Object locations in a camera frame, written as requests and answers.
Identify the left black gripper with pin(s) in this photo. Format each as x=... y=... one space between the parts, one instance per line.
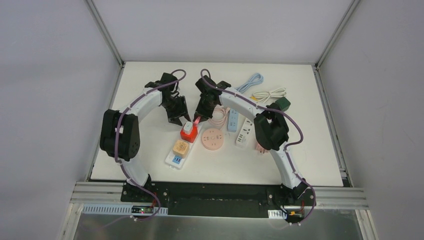
x=177 y=110

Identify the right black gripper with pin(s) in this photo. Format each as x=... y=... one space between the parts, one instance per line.
x=204 y=109

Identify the red cube plug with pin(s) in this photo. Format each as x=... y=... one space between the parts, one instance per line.
x=189 y=138

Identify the beige cube plug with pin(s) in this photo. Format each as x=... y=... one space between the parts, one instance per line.
x=181 y=148

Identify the small white power strip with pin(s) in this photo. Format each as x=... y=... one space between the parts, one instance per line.
x=244 y=134

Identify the long white power strip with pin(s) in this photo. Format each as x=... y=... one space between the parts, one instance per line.
x=176 y=162

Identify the dark green cube plug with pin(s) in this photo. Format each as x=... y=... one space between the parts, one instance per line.
x=283 y=103

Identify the small white cube adapter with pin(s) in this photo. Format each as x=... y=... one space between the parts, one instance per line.
x=188 y=128

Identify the pink plug adapter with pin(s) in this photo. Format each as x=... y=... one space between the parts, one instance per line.
x=197 y=120

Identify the pink cube plug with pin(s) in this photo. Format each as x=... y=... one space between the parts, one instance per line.
x=260 y=148

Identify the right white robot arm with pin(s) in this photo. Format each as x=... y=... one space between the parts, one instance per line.
x=270 y=127

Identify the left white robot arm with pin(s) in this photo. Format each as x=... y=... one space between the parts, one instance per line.
x=120 y=135

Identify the round pink socket base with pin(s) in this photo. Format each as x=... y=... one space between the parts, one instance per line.
x=212 y=139

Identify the light blue power strip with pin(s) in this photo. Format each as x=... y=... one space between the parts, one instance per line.
x=232 y=122

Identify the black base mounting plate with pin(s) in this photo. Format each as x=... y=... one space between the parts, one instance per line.
x=225 y=208

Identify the aluminium frame rail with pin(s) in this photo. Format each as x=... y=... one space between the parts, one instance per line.
x=341 y=198

